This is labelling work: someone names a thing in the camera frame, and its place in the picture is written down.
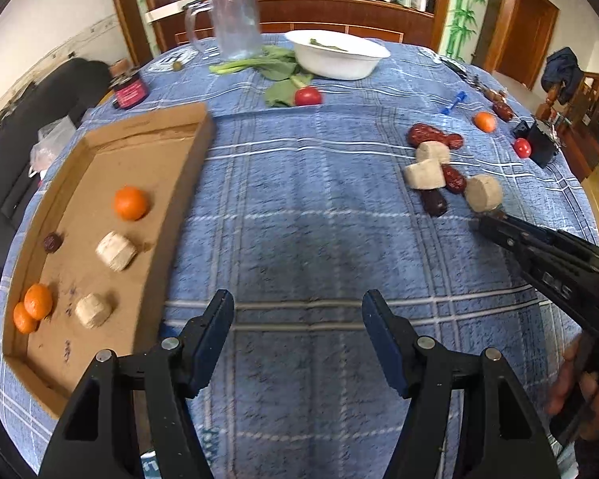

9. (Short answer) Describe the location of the large red tomato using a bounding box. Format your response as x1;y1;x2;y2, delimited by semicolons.
294;87;323;107

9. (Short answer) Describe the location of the black sofa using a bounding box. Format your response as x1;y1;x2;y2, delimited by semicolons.
0;57;113;280

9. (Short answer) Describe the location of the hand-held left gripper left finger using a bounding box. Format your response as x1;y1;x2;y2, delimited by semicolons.
40;289;235;479

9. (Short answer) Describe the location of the green vegetable leaf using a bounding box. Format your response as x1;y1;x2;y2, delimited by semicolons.
264;74;314;108

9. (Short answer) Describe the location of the bunch of keys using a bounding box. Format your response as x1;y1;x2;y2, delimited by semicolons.
472;77;509;101

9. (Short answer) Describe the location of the clear plastic mug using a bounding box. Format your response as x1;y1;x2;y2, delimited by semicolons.
184;0;263;61

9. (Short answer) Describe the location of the large orange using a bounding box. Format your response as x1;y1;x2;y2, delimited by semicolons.
114;186;149;221

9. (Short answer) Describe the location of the wooden stair railing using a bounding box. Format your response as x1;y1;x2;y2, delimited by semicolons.
541;72;599;180

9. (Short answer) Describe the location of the wooden door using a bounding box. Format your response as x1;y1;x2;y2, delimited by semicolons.
494;0;560;91

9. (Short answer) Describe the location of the blue pen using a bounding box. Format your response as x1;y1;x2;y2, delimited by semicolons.
442;91;467;115

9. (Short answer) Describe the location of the thin green vegetable stem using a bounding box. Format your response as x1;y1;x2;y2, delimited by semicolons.
308;38;349;53

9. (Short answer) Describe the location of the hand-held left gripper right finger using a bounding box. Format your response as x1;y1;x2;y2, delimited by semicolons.
362;289;562;479

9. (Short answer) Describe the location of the green bamboo wall decal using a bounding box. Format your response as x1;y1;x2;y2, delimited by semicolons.
442;0;485;63

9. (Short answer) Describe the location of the dark jacket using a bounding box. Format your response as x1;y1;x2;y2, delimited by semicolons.
541;47;585;105

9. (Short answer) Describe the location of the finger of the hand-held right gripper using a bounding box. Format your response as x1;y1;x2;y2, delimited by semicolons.
472;217;535;270
492;214;560;247

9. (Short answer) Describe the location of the clear plastic bag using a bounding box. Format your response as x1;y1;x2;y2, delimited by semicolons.
30;116;77;175

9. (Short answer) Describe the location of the small black box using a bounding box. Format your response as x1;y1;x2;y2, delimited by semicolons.
512;119;562;168

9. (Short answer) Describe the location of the person's right hand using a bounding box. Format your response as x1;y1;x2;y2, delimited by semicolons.
546;334;599;442

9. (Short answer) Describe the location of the wooden counter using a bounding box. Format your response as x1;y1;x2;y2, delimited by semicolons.
147;0;437;53

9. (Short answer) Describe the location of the white bowl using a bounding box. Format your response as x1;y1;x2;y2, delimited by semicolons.
284;30;391;79

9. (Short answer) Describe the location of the green bok choy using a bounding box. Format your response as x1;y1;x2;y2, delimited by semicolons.
210;45;300;81

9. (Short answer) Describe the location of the shallow cardboard box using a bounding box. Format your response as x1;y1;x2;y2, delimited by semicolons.
2;102;216;417

